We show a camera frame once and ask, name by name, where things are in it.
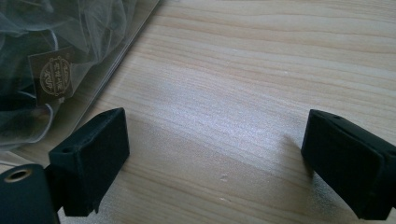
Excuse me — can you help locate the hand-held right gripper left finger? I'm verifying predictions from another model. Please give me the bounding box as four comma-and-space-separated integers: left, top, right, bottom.
48, 106, 131, 217

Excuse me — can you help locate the grey tulle fabric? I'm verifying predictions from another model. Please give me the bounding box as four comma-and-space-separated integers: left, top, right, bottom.
0, 0, 138, 150

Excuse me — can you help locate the dark brown label tag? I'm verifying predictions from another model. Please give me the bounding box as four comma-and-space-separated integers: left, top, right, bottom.
27, 46, 78, 106

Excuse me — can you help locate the clear plastic bag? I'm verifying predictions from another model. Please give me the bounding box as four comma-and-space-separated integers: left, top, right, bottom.
0, 0, 163, 166

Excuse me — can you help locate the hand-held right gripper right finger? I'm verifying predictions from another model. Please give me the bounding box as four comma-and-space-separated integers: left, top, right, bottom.
300, 108, 396, 221

